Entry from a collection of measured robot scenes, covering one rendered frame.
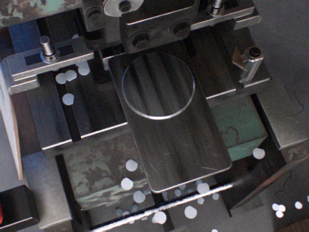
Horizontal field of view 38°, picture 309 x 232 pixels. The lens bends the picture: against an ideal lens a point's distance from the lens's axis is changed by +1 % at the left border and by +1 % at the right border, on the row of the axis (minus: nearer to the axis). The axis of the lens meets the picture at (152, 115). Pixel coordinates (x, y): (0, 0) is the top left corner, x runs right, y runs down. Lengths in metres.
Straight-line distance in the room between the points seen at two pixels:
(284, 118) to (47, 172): 0.48
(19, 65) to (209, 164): 0.37
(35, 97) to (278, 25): 1.17
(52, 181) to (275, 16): 1.22
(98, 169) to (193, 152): 0.21
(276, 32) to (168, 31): 1.19
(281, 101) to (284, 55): 0.82
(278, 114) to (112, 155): 0.34
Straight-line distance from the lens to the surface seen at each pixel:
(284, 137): 0.92
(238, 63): 0.80
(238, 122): 0.91
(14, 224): 0.81
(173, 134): 0.74
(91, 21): 0.56
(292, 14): 1.87
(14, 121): 1.10
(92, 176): 0.86
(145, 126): 0.74
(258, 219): 1.54
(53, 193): 0.87
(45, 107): 0.85
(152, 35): 0.64
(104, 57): 0.79
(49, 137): 0.83
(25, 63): 0.84
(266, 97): 0.94
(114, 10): 0.59
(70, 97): 0.85
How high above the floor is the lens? 1.48
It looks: 69 degrees down
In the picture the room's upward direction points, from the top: 5 degrees clockwise
